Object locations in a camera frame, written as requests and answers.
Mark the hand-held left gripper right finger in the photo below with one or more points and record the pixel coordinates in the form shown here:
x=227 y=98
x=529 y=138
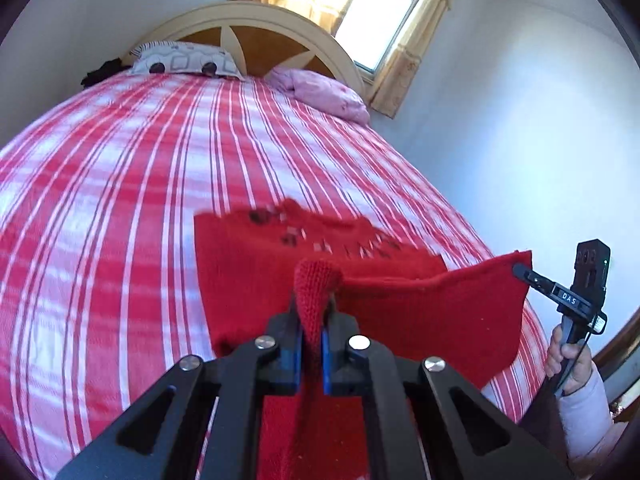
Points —
x=327 y=365

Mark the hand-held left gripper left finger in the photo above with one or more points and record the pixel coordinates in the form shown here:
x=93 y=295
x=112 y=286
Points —
x=296 y=360

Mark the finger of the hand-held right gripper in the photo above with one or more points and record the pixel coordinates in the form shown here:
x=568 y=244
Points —
x=532 y=278

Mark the red knitted sweater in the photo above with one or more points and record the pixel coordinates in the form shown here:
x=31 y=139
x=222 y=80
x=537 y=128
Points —
x=400 y=310

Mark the person's right forearm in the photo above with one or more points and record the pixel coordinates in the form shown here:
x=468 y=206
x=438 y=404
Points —
x=585 y=420

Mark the person's right hand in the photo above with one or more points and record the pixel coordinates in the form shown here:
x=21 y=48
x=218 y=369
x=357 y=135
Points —
x=575 y=372

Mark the brown wooden furniture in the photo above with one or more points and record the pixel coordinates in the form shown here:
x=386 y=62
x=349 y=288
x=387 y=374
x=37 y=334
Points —
x=622 y=355

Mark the person's dark clothing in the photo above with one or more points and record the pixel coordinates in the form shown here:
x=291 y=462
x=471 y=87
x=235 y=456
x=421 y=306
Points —
x=542 y=420

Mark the bed with red plaid sheet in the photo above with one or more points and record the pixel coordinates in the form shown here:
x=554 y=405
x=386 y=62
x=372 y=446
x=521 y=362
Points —
x=125 y=210

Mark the narrow yellow curtain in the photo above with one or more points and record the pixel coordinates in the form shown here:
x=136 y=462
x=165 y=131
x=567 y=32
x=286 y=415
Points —
x=415 y=60

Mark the pink pillow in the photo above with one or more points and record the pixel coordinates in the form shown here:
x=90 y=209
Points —
x=325 y=92

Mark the white patterned pillow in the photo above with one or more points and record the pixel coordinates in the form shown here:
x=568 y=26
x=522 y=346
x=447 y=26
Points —
x=185 y=60

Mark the dark cloth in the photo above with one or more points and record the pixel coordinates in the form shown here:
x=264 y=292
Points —
x=102 y=74

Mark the cream and wood headboard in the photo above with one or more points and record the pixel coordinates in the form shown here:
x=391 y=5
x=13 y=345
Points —
x=235 y=10

